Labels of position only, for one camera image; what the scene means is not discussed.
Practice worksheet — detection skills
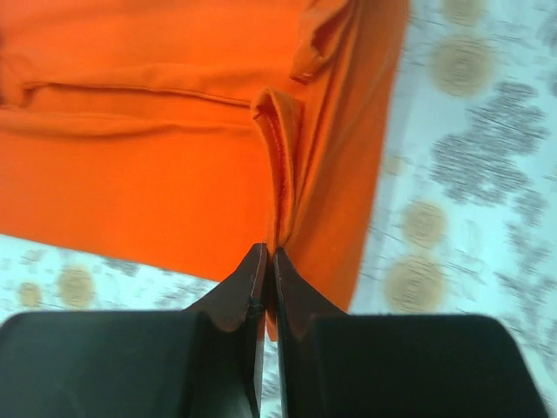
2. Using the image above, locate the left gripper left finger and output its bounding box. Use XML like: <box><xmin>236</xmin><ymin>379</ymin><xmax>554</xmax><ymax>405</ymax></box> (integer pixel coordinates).
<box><xmin>1</xmin><ymin>244</ymin><xmax>267</xmax><ymax>417</ymax></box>

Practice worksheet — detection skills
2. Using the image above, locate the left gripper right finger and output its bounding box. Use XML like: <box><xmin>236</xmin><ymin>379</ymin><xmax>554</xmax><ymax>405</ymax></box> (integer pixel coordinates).
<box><xmin>273</xmin><ymin>250</ymin><xmax>547</xmax><ymax>418</ymax></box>

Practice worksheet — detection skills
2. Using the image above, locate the orange t shirt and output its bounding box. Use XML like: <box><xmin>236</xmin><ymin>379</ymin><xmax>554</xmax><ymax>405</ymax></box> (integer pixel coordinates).
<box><xmin>0</xmin><ymin>0</ymin><xmax>413</xmax><ymax>343</ymax></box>

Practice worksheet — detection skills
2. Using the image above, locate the floral table mat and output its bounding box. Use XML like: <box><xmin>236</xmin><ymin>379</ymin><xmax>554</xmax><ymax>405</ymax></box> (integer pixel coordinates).
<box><xmin>1</xmin><ymin>1</ymin><xmax>556</xmax><ymax>417</ymax></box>

